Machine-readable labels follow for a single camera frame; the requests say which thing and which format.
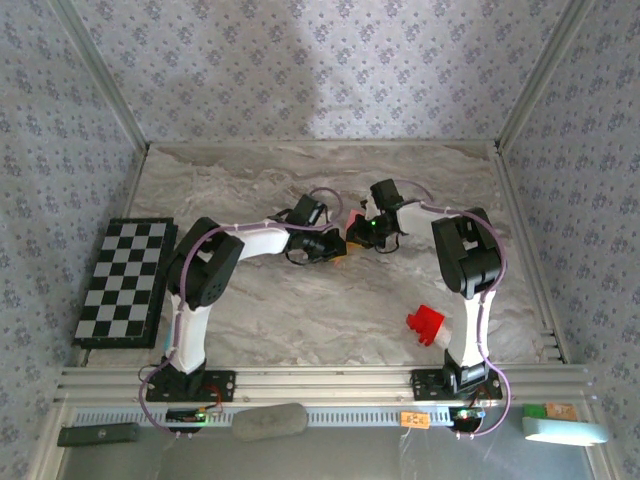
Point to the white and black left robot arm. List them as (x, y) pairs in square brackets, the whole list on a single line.
[(260, 242)]

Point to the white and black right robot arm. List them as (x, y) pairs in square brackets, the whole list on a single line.
[(417, 220)]

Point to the thin aluminium edge strip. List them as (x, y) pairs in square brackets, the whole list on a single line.
[(320, 144)]

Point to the red toy block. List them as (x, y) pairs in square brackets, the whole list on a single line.
[(425, 325)]

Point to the grey foam pad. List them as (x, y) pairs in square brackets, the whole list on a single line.
[(270, 422)]

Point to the orange paper tag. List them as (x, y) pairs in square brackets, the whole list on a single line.
[(415, 420)]

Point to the black and white checkerboard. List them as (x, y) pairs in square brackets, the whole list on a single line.
[(120, 280)]

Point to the small green box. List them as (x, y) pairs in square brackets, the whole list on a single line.
[(534, 411)]

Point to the small orange box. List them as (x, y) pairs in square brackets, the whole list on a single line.
[(560, 411)]

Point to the white oblong case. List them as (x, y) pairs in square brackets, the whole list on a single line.
[(565, 432)]

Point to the black flat bar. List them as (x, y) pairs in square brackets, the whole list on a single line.
[(97, 434)]

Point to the wide aluminium base rail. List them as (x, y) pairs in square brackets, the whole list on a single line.
[(320, 385)]

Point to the aluminium side rail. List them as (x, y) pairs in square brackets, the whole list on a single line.
[(135, 185), (526, 250)]

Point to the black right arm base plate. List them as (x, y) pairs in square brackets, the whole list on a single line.
[(425, 385)]

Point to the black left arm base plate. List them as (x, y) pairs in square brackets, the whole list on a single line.
[(220, 387)]

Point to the aluminium frame post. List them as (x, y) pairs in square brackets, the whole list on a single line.
[(104, 75), (542, 75)]

